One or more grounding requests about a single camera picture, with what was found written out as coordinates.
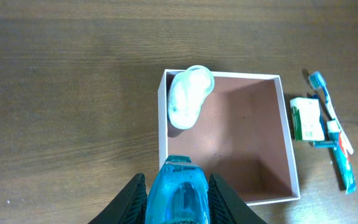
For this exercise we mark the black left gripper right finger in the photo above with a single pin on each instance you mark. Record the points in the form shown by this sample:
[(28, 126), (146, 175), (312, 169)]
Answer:
[(226, 207)]

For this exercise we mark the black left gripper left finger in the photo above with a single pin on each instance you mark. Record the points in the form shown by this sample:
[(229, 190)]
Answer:
[(128, 206)]

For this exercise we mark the blue mouthwash bottle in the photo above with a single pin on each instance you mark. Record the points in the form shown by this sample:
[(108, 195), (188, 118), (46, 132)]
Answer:
[(179, 193)]

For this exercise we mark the clear foam soap pump bottle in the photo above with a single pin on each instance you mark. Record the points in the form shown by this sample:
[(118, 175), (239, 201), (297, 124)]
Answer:
[(186, 95)]

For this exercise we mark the pink cardboard box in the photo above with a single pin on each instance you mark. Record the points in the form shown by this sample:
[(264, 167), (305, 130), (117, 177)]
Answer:
[(242, 133)]

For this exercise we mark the green white soap bar package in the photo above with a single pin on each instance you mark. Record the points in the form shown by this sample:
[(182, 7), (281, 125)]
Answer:
[(305, 114)]

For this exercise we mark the green red toothpaste tube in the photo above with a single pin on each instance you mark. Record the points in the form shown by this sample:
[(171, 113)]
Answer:
[(341, 156)]

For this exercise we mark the blue white toothbrush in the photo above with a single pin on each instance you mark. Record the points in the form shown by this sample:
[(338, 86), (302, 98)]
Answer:
[(318, 82)]

